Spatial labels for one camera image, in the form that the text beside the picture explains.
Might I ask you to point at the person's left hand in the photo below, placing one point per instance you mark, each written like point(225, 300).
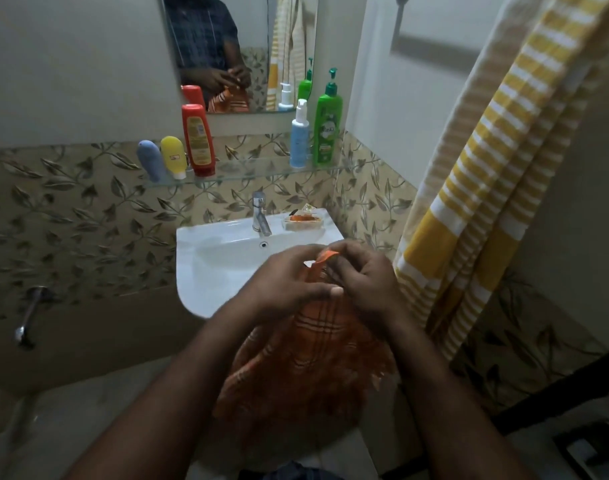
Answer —
point(279, 284)

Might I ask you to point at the person's right hand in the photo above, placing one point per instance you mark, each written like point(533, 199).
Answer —
point(372, 289)

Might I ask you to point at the person's left thumb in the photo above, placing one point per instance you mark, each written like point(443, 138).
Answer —
point(324, 292)

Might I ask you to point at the person's right fingers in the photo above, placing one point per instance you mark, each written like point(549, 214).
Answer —
point(342, 264)

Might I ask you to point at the orange checked cloth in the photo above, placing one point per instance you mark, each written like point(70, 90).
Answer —
point(304, 364)

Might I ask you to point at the person's right forearm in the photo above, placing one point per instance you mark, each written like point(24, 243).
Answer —
point(444, 404)

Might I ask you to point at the person's left forearm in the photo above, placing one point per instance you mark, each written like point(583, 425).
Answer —
point(169, 399)

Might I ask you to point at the soap dish with orange soap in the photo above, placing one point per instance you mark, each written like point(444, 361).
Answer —
point(303, 220)

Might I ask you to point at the chrome basin faucet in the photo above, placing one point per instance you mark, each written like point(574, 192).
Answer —
point(259, 214)

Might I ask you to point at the white ceramic wash basin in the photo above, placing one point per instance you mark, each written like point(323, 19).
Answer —
point(224, 264)

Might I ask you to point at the light blue pump bottle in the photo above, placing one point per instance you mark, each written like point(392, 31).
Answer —
point(299, 137)

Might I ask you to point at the green pump bottle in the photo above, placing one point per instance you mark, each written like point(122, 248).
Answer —
point(327, 124)

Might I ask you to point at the yellow white striped towel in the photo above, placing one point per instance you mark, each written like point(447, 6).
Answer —
point(499, 179)

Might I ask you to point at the red shampoo bottle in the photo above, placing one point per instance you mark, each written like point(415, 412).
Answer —
point(198, 139)

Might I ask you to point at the yellow tube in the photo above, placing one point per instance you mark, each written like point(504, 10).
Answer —
point(174, 155)

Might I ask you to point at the blue tube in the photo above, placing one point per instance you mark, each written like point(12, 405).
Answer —
point(151, 160)

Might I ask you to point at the dark floor object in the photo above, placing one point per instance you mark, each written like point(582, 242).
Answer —
point(592, 447)

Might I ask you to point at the glass wall shelf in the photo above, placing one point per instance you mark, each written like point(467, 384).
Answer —
point(244, 170)

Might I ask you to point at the wall mirror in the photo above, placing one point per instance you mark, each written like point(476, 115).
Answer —
point(244, 49)

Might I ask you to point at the black rail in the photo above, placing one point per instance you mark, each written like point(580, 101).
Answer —
point(559, 394)

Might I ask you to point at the chrome wall tap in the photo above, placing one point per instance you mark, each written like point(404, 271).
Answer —
point(28, 317)

